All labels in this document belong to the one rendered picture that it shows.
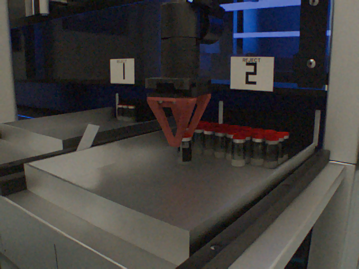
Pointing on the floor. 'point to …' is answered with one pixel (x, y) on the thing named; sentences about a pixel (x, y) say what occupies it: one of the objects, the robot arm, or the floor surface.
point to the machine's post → (340, 138)
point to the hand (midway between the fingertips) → (180, 138)
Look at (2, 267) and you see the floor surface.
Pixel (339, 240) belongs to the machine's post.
